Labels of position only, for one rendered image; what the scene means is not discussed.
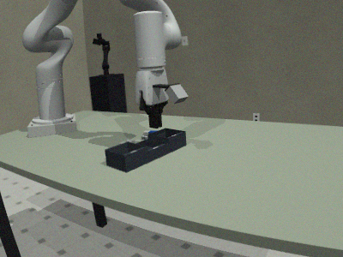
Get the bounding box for blue and white eraser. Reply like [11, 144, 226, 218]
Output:
[143, 130, 159, 135]

